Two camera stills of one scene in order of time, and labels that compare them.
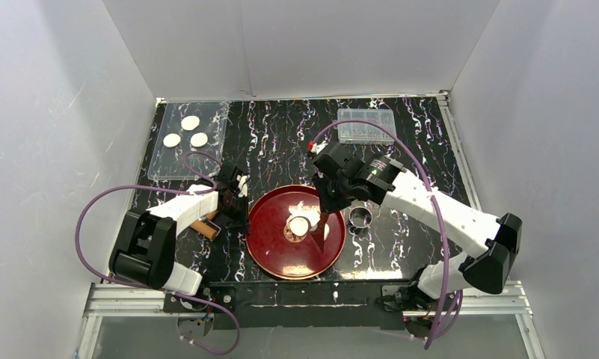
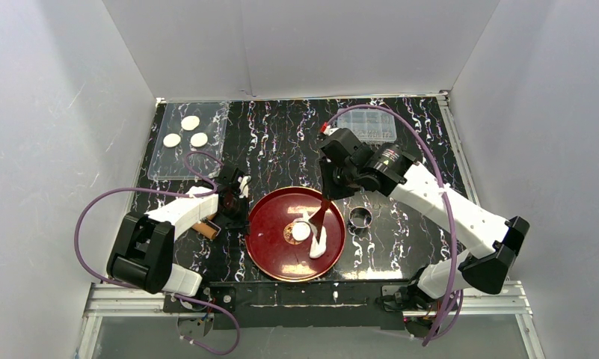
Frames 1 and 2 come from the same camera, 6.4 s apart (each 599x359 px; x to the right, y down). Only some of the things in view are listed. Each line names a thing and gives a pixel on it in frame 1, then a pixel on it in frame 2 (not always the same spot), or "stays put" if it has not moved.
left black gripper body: (234, 204) stays put
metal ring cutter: (360, 217) stays put
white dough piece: (311, 213) → (318, 249)
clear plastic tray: (189, 140) stays put
